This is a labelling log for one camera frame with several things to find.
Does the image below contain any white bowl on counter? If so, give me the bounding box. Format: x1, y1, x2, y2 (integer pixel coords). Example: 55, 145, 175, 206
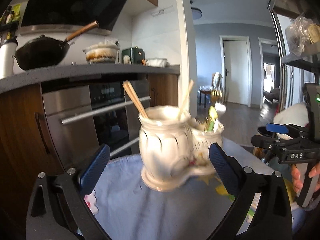
145, 58, 168, 68

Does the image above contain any white thermos cup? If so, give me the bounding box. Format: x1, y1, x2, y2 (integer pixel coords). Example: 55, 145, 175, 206
0, 36, 18, 79

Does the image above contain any gold fork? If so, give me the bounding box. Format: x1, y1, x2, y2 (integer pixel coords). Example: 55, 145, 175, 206
210, 90, 223, 106

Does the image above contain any round ceiling lamp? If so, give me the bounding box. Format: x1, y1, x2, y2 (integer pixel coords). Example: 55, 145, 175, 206
190, 1, 202, 20

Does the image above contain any stainless steel oven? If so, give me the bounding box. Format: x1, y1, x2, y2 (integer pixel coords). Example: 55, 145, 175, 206
41, 74, 150, 168

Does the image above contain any white interior door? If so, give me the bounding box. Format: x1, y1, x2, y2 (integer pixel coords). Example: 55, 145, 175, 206
223, 40, 249, 105

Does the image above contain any person right hand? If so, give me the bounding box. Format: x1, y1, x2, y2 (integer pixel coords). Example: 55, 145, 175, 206
290, 160, 320, 195

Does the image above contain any wooden chopstick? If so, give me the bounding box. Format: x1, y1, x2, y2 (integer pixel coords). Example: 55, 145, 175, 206
177, 80, 194, 120
123, 81, 148, 119

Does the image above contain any yellow handled plastic spoon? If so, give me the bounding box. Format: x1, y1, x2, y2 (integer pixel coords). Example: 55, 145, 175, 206
196, 118, 207, 131

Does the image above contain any green handled yellow spoon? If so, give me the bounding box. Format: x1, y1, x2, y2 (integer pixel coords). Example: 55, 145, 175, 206
204, 106, 219, 132

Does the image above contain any clear plastic bag on shelf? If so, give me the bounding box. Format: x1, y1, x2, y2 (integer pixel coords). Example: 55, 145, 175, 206
285, 16, 319, 56

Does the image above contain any dark green kitchen appliance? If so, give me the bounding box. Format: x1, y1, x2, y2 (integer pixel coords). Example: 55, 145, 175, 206
121, 47, 145, 64

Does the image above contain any white ceramic casserole pot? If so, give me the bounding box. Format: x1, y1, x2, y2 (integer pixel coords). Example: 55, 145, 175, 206
82, 42, 119, 64

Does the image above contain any wooden chair with cloth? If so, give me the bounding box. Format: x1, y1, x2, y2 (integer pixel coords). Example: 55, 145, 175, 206
199, 72, 223, 108

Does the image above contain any wooden lower cabinet door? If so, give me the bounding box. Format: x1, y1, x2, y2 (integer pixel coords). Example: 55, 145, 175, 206
147, 74, 178, 107

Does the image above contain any black range hood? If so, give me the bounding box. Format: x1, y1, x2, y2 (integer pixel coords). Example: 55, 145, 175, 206
20, 0, 127, 35

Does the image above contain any white floral ceramic utensil holder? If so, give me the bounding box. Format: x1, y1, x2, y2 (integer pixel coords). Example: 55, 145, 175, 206
138, 106, 224, 192

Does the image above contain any black wok wooden handle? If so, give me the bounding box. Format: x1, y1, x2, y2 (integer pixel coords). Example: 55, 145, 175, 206
15, 21, 99, 70

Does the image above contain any silver fork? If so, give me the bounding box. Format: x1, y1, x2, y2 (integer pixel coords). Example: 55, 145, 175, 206
215, 90, 229, 118

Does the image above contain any blue cartoon table cloth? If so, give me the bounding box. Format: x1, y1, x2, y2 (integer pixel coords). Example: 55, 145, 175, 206
82, 136, 307, 240

